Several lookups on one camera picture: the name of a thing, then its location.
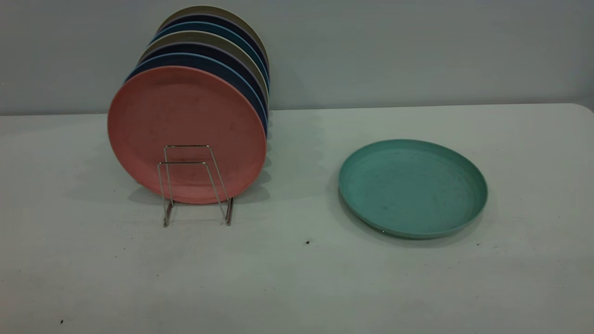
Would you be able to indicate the pink round plate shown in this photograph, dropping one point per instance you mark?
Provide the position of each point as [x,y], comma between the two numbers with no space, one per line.
[181,120]

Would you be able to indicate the green round plate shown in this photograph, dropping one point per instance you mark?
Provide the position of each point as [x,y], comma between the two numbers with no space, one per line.
[408,185]

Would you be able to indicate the blue plate with light rim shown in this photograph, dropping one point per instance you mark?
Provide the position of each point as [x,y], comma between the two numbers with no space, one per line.
[195,60]

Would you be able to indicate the teal blue round plate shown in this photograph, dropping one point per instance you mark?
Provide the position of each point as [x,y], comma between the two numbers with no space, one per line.
[206,27]

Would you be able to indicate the beige round plate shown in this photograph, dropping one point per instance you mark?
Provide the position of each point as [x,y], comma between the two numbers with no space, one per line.
[195,36]
[206,9]

